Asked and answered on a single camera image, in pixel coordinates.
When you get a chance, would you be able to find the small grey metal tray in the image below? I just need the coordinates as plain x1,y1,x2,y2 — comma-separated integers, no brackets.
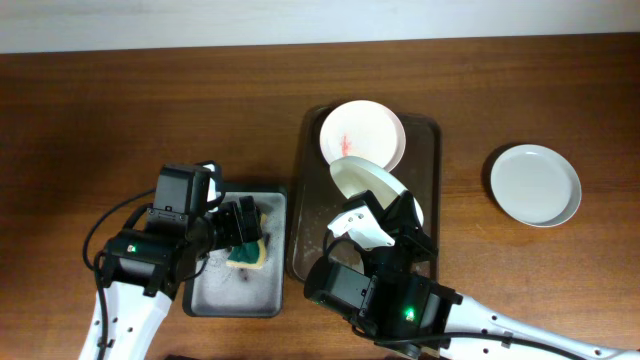
182,184,287,318

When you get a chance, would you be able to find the pale grey plate front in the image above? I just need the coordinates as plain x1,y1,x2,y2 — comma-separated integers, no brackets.
489,144,582,228

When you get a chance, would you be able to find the large brown plastic tray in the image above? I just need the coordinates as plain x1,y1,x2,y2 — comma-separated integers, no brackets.
287,105,442,282

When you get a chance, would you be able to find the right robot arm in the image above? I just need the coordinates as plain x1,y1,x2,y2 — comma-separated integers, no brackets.
304,190,639,359

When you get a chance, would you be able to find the white plate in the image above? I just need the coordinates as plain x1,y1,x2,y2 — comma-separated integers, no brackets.
319,100,406,171
329,156,407,220

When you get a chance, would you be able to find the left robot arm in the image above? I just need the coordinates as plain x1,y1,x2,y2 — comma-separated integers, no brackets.
80,162,262,359

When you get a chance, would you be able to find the green and yellow sponge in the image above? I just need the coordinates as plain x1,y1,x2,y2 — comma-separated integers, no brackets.
226,235,267,269

